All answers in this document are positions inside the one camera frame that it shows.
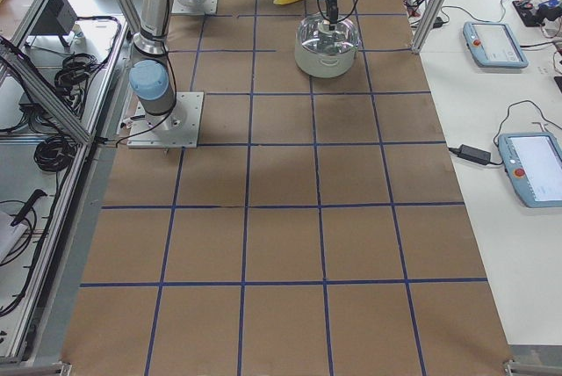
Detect far blue teach pendant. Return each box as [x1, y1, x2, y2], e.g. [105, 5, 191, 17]
[463, 22, 529, 69]

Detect near blue teach pendant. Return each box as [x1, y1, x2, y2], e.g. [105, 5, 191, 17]
[498, 132, 561, 208]

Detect glass pot lid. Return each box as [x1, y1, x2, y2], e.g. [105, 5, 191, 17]
[296, 14, 360, 55]

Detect pale green cooking pot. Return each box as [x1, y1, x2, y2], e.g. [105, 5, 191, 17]
[294, 39, 357, 78]

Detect brown paper table cover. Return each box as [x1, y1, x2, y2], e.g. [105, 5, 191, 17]
[62, 0, 510, 375]

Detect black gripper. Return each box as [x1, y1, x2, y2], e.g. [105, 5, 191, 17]
[326, 0, 339, 30]

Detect aluminium frame post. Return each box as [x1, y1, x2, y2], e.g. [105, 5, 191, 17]
[410, 0, 466, 55]

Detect black cable coil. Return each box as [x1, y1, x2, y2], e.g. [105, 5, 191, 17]
[33, 134, 74, 174]

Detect blue teach pendant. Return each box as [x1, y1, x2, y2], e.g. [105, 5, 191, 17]
[463, 22, 529, 69]
[498, 132, 561, 208]

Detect black power adapter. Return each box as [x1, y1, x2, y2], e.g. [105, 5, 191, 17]
[458, 144, 491, 165]

